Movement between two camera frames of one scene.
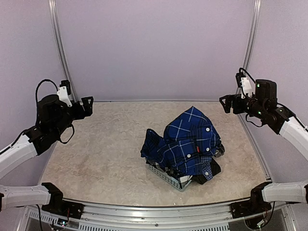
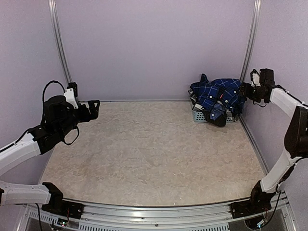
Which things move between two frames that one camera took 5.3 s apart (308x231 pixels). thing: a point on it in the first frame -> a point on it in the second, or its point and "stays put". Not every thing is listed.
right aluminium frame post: [253, 29] stays put
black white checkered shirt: [185, 179] -> [196, 106]
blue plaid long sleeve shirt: [186, 139] -> [226, 91]
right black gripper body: [238, 109] -> [251, 94]
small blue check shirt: [206, 167] -> [218, 110]
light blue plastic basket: [173, 182] -> [200, 116]
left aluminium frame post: [57, 31] stays put
